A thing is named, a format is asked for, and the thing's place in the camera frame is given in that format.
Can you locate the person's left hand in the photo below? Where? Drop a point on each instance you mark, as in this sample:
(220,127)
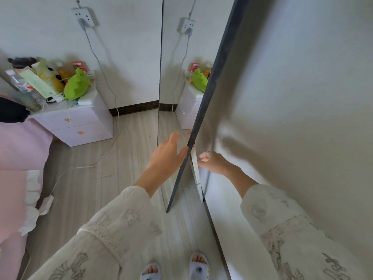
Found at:
(164,160)

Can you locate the person's right hand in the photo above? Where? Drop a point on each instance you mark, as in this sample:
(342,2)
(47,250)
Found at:
(217,164)

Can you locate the black-framed mirror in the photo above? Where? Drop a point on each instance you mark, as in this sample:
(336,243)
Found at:
(180,55)

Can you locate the person's left forearm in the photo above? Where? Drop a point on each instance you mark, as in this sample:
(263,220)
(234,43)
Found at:
(116,230)

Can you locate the person's right forearm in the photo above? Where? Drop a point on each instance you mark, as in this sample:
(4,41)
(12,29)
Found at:
(291,236)

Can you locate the dark brown skirting board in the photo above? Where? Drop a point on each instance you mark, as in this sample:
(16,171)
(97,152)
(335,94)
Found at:
(134,107)

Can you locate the white nightstand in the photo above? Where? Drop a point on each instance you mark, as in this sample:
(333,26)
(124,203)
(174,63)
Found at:
(75,116)

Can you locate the white flat box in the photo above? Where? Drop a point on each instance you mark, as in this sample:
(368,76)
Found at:
(87,97)

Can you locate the white printed slipper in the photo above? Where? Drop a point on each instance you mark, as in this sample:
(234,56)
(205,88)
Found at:
(150,274)
(199,269)

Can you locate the yellow green toy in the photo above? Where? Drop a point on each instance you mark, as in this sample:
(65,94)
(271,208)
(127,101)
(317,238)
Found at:
(77,85)

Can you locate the red small box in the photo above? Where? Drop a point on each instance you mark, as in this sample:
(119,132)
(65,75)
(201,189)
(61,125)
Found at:
(79,66)

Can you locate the orange small bottle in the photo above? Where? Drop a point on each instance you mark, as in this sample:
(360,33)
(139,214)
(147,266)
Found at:
(64,73)

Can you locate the bed with pink bedding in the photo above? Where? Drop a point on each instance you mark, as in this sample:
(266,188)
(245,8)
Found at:
(17,148)

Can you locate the white green cosmetic tube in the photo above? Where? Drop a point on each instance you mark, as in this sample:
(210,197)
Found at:
(38,84)

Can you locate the grey charger plug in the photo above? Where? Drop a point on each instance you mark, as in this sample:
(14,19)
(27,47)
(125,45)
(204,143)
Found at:
(82,23)

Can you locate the black garment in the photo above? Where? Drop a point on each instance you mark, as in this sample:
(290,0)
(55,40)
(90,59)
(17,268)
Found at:
(11,110)

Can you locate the clear plastic bottle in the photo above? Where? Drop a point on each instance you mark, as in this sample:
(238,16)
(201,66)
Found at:
(20,87)

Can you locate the black plush headband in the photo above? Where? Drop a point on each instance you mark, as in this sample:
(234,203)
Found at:
(21,62)

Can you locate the white wall power socket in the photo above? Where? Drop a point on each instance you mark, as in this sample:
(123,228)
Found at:
(84,14)

